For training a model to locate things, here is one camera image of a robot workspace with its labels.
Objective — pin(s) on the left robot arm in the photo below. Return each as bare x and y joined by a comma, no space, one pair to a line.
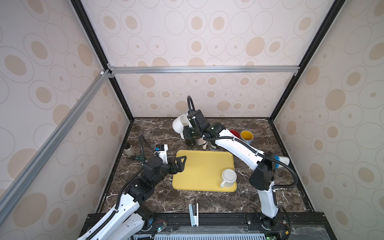
128,216

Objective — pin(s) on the pink mug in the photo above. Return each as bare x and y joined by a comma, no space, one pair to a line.
202,143

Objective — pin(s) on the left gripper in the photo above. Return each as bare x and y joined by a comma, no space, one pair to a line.
174,169

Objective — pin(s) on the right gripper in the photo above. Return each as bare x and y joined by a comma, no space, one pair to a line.
186,132

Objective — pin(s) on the yellow plastic tray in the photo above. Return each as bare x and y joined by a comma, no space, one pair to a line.
204,171

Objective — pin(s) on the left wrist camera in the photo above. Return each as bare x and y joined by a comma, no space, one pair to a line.
161,152

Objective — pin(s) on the horizontal aluminium bar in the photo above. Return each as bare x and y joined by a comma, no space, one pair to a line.
204,69

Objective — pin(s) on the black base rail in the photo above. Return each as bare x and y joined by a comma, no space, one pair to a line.
236,226

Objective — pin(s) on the diagonal aluminium bar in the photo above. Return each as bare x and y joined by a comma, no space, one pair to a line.
23,181

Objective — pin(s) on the small bottle black cap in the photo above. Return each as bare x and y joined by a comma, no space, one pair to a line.
129,150

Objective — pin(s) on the blue butterfly mug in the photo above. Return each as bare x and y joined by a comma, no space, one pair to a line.
247,137

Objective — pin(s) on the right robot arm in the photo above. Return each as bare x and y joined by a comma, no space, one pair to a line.
263,164

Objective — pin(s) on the white ribbed mug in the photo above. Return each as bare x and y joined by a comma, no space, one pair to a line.
179,124

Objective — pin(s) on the white cream mug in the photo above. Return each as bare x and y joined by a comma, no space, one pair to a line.
229,178

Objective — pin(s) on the white cup blue lid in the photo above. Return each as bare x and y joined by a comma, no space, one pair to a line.
282,159

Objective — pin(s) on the white clip on rail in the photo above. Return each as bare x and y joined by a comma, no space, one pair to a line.
194,214

